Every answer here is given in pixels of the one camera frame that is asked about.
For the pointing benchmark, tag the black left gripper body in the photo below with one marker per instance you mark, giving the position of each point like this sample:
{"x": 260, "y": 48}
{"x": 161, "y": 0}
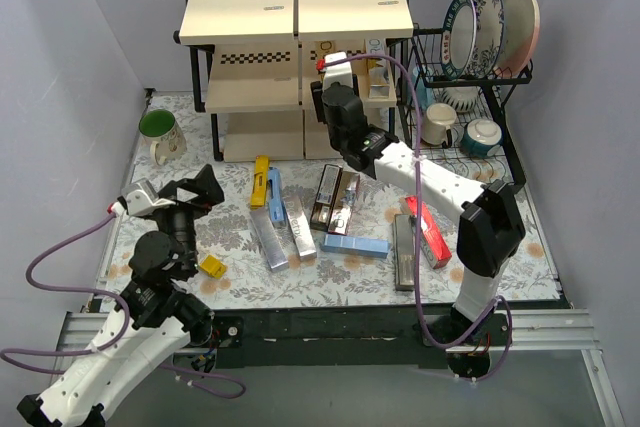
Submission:
{"x": 185, "y": 198}

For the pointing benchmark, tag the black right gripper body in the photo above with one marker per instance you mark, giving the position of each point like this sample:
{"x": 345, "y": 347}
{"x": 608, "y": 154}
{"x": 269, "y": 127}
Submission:
{"x": 316, "y": 101}

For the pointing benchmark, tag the silver RO toothpaste box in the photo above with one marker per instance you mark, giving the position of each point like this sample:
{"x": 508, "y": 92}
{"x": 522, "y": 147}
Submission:
{"x": 377, "y": 69}

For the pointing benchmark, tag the silver white toothpaste box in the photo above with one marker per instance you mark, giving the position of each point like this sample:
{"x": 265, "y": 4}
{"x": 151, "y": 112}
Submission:
{"x": 300, "y": 228}

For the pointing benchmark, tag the orange RO toothpaste box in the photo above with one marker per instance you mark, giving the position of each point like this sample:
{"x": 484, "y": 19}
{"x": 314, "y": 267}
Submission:
{"x": 327, "y": 47}

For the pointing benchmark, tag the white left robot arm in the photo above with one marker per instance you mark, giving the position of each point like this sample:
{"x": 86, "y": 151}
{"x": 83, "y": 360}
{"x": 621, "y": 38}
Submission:
{"x": 152, "y": 318}

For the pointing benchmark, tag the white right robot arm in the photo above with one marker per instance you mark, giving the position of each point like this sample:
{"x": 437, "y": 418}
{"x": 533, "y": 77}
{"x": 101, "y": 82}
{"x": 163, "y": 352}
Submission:
{"x": 490, "y": 226}

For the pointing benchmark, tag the beige three-tier shelf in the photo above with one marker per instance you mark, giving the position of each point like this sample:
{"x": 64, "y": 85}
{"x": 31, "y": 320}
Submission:
{"x": 253, "y": 62}

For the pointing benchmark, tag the yellow toothpaste box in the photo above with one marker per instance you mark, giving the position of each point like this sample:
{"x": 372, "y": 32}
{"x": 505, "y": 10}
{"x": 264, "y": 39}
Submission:
{"x": 260, "y": 179}

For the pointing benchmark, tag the small yellow box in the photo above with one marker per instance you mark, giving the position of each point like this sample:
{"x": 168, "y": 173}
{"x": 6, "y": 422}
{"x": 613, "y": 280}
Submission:
{"x": 213, "y": 267}

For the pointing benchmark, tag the green floral mug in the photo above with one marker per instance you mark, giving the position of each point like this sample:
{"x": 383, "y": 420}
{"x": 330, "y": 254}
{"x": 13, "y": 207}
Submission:
{"x": 161, "y": 131}

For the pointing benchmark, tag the light blue toothpaste box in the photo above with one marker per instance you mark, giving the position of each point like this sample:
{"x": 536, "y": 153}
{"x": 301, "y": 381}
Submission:
{"x": 275, "y": 203}

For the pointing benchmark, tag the light blue mug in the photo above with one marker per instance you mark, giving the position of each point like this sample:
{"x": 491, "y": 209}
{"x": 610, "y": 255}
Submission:
{"x": 424, "y": 94}

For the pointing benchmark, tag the silver striped toothpaste box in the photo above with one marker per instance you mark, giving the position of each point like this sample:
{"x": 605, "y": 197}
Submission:
{"x": 269, "y": 241}

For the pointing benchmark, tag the black gold toothpaste box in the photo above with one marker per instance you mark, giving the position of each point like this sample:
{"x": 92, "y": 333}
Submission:
{"x": 325, "y": 197}

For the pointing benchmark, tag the brown red toothpaste box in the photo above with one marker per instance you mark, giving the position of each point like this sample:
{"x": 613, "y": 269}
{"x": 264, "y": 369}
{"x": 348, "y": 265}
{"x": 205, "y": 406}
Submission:
{"x": 344, "y": 203}

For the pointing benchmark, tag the white bowl blue pattern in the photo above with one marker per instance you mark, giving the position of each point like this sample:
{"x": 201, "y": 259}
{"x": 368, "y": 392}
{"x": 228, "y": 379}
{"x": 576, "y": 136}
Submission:
{"x": 461, "y": 99}

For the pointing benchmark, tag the teal rimmed plate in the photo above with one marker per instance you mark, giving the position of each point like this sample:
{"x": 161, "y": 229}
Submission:
{"x": 458, "y": 38}

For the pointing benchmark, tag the blue toothpaste box flat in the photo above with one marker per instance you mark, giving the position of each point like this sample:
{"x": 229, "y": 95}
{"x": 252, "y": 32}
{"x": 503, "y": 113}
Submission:
{"x": 349, "y": 245}

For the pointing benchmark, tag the dark grey toothpaste box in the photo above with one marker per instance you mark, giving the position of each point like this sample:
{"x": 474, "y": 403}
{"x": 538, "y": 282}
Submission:
{"x": 404, "y": 252}

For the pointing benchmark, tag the blue floral plate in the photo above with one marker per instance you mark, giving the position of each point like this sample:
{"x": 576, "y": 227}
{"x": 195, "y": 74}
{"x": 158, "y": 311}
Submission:
{"x": 489, "y": 36}

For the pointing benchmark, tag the pink beige plate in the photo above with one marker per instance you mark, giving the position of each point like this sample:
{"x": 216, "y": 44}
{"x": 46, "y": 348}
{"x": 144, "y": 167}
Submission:
{"x": 522, "y": 25}

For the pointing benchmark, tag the cream mug black handle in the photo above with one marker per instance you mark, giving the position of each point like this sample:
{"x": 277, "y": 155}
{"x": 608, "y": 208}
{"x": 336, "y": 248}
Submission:
{"x": 437, "y": 125}

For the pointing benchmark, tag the black wire dish rack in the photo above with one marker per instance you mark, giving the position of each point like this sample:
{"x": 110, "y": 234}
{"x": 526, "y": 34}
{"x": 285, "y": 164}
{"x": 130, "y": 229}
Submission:
{"x": 423, "y": 50}

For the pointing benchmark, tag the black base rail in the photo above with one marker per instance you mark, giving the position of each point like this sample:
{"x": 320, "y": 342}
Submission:
{"x": 386, "y": 335}

